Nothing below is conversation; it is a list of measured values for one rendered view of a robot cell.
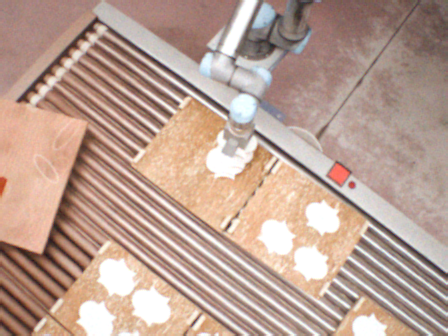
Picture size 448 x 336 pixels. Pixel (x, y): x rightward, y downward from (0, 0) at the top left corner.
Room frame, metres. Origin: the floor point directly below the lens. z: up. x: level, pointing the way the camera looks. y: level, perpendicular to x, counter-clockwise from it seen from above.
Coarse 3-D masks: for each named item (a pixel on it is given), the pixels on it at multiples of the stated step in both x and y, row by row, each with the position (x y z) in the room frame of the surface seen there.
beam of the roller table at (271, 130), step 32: (128, 32) 1.15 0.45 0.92; (160, 64) 1.04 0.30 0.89; (192, 64) 1.04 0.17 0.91; (224, 96) 0.92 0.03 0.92; (256, 128) 0.81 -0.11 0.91; (288, 128) 0.82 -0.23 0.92; (320, 160) 0.71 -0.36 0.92; (352, 192) 0.61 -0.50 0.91; (384, 224) 0.50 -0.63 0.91; (416, 224) 0.52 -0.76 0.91
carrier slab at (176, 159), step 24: (192, 120) 0.79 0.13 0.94; (216, 120) 0.81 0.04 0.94; (168, 144) 0.69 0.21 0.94; (192, 144) 0.70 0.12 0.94; (216, 144) 0.71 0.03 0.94; (144, 168) 0.58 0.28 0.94; (168, 168) 0.60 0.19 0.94; (192, 168) 0.61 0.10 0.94; (168, 192) 0.51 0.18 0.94; (192, 192) 0.52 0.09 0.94; (216, 192) 0.53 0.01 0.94; (240, 192) 0.55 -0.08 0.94; (216, 216) 0.45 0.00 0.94
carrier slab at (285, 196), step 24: (288, 168) 0.66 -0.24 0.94; (264, 192) 0.56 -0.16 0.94; (288, 192) 0.57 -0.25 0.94; (312, 192) 0.58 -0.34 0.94; (240, 216) 0.46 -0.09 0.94; (264, 216) 0.47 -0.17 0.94; (288, 216) 0.48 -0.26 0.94; (360, 216) 0.51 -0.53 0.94; (240, 240) 0.37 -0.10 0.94; (312, 240) 0.40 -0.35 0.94; (336, 240) 0.41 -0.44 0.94; (288, 264) 0.31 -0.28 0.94; (336, 264) 0.33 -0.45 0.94; (312, 288) 0.23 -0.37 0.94
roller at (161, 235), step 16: (80, 176) 0.53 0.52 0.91; (96, 176) 0.54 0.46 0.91; (112, 192) 0.48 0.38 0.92; (128, 208) 0.43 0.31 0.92; (144, 224) 0.38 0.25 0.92; (160, 240) 0.34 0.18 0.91; (176, 240) 0.34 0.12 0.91; (192, 256) 0.29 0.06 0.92; (208, 272) 0.25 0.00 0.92; (224, 288) 0.20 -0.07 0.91; (256, 304) 0.15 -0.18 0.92; (272, 320) 0.10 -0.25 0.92
